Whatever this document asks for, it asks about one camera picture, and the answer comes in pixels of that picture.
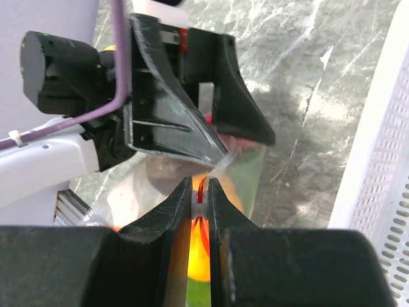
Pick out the yellow round plate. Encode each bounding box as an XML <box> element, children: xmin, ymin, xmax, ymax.
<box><xmin>104</xmin><ymin>45</ymin><xmax>116</xmax><ymax>51</ymax></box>

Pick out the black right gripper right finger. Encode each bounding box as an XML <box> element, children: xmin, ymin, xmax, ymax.
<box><xmin>208</xmin><ymin>179</ymin><xmax>394</xmax><ymax>306</ymax></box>

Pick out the green orange mango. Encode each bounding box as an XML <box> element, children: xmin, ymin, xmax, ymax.
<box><xmin>185</xmin><ymin>278</ymin><xmax>211</xmax><ymax>307</ymax></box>

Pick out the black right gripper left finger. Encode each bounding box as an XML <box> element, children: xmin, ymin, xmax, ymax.
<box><xmin>1</xmin><ymin>177</ymin><xmax>192</xmax><ymax>306</ymax></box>

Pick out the clear zip bag orange zipper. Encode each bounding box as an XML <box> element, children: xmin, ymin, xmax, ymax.
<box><xmin>70</xmin><ymin>121</ymin><xmax>269</xmax><ymax>307</ymax></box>

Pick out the aluminium frame rail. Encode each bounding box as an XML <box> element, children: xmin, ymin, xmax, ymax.
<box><xmin>54</xmin><ymin>189</ymin><xmax>91</xmax><ymax>226</ymax></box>

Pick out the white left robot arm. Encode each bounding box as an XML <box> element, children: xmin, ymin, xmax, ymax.
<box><xmin>1</xmin><ymin>13</ymin><xmax>275</xmax><ymax>208</ymax></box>

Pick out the white plastic basket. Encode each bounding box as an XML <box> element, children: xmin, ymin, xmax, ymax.
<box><xmin>328</xmin><ymin>1</ymin><xmax>408</xmax><ymax>306</ymax></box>

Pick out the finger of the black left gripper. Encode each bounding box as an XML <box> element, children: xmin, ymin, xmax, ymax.
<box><xmin>185</xmin><ymin>28</ymin><xmax>275</xmax><ymax>146</ymax></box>

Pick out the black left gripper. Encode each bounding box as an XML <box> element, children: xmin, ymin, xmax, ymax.
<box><xmin>20</xmin><ymin>13</ymin><xmax>227</xmax><ymax>171</ymax></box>

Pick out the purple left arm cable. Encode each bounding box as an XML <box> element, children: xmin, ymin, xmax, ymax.
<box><xmin>0</xmin><ymin>0</ymin><xmax>126</xmax><ymax>151</ymax></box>

